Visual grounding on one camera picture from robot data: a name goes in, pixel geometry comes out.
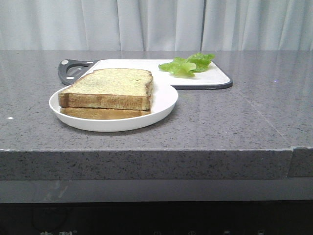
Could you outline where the green lettuce leaf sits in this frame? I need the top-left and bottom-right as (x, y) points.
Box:
(158, 52), (215, 77)

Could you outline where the white curtain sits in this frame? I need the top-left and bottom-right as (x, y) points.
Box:
(0, 0), (313, 51)

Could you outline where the toasted bread slice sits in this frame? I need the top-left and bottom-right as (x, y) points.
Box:
(58, 68), (154, 111)
(60, 107), (151, 120)

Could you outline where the white round plate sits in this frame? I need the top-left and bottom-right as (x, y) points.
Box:
(49, 81), (179, 132)

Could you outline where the black appliance front panel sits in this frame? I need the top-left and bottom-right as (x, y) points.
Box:
(0, 201), (313, 235)

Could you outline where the white cutting board grey rim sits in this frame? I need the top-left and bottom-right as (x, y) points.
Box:
(58, 59), (233, 90)

